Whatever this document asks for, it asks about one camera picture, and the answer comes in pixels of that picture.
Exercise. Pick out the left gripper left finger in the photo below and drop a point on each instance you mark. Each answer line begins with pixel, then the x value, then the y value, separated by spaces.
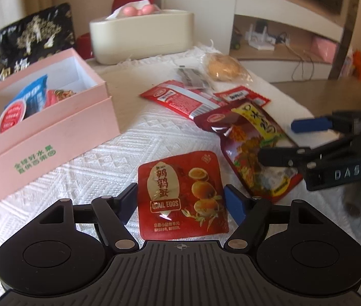
pixel 112 214

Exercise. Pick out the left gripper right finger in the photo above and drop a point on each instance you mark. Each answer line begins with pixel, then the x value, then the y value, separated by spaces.
pixel 250 215

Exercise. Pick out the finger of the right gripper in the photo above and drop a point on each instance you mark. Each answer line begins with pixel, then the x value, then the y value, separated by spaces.
pixel 311 125
pixel 286 156

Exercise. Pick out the red orange snack pouch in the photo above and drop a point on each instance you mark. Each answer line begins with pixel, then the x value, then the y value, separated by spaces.
pixel 244 128

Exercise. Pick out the small red snack packet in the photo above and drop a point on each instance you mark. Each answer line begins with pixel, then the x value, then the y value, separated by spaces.
pixel 242 92

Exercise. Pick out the red quail egg pouch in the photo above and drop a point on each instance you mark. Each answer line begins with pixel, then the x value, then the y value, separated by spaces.
pixel 181 197

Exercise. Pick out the bun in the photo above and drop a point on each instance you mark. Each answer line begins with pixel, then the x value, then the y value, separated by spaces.
pixel 224 68

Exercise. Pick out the long red snack packet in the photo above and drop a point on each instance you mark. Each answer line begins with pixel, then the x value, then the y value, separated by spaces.
pixel 186 102

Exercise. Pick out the sesame bar clear packet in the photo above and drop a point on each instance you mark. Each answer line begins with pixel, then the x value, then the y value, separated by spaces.
pixel 192 78

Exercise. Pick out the colourful biscuit ball packet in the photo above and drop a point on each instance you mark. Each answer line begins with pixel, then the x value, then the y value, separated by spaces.
pixel 55 96

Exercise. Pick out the blue seaweed snack packet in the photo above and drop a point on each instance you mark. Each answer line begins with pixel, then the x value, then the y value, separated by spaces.
pixel 34 95

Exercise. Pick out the round red jelly cup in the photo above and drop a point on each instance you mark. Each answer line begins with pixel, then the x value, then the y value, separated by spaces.
pixel 13 114

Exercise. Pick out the pink box on shelf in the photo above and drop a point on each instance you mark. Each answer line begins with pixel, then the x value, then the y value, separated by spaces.
pixel 324 48

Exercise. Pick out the white shelf unit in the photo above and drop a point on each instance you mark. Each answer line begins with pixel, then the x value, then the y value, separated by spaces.
pixel 293 26

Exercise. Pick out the white wifi router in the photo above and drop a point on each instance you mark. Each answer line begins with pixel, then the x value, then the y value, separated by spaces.
pixel 260 40

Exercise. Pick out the pink cardboard box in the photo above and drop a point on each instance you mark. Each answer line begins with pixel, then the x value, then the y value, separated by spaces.
pixel 60 132

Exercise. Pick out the white textured tablecloth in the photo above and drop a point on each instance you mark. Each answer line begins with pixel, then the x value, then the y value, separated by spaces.
pixel 150 132

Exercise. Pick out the cream tissue box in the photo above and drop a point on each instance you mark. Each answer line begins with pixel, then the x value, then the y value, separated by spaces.
pixel 139 37

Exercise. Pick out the black plum snack bag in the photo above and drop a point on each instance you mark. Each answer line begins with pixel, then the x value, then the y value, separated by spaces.
pixel 35 37

